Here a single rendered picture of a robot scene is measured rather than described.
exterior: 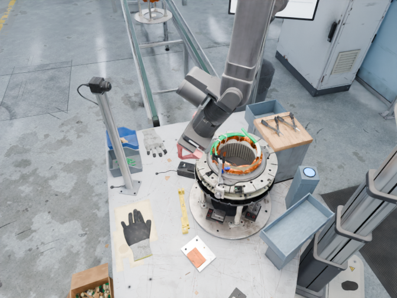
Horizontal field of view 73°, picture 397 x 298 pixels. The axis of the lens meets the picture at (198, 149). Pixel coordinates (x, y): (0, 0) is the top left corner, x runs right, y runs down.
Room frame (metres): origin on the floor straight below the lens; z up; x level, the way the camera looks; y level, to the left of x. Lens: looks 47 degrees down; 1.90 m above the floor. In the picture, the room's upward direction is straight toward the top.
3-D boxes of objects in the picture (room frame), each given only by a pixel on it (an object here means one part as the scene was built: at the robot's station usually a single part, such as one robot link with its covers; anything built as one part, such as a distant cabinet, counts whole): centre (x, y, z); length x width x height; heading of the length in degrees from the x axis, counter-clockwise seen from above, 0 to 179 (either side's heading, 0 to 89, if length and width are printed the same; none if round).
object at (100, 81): (0.78, 0.33, 1.37); 0.06 x 0.04 x 0.04; 81
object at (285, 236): (0.44, -0.34, 0.92); 0.25 x 0.11 x 0.28; 126
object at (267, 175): (0.70, -0.15, 1.09); 0.32 x 0.32 x 0.01
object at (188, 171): (0.87, 0.06, 0.81); 0.10 x 0.06 x 0.06; 73
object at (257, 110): (1.05, -0.33, 0.92); 0.17 x 0.11 x 0.28; 108
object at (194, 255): (0.42, 0.01, 0.80); 0.07 x 0.05 x 0.01; 41
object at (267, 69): (2.31, -0.53, 0.39); 0.39 x 0.39 x 0.35
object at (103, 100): (0.78, 0.34, 1.07); 0.03 x 0.03 x 0.57; 81
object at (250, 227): (0.70, -0.15, 0.80); 0.39 x 0.39 x 0.01
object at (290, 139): (0.90, -0.38, 1.05); 0.20 x 0.19 x 0.02; 18
